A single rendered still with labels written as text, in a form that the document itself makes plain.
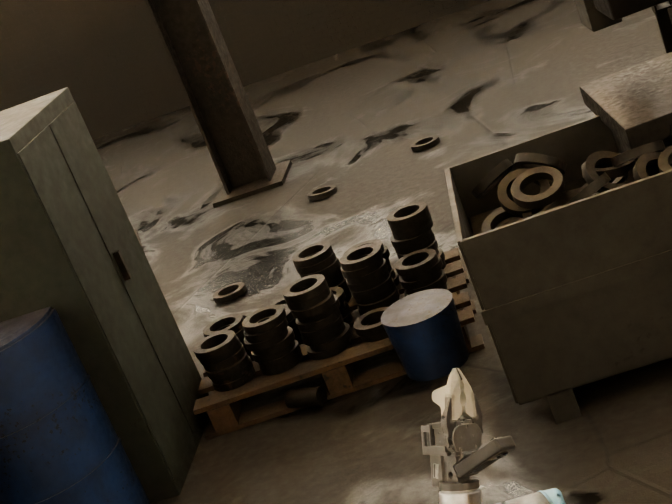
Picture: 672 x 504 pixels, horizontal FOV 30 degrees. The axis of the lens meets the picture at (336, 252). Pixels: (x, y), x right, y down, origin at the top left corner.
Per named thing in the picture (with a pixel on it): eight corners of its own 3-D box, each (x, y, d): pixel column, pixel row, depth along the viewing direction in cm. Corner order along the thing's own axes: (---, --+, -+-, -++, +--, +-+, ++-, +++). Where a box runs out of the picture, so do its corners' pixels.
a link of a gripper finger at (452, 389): (424, 369, 224) (428, 421, 223) (448, 369, 219) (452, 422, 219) (437, 368, 226) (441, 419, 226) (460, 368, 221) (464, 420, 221)
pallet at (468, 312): (467, 273, 574) (436, 187, 560) (485, 348, 498) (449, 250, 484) (225, 356, 590) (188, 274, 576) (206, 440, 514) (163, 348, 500)
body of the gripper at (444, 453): (419, 421, 224) (424, 489, 224) (453, 422, 218) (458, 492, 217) (449, 417, 229) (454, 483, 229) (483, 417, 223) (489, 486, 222)
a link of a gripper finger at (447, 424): (438, 398, 219) (442, 448, 219) (444, 398, 218) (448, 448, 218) (457, 395, 222) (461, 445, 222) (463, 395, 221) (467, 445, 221)
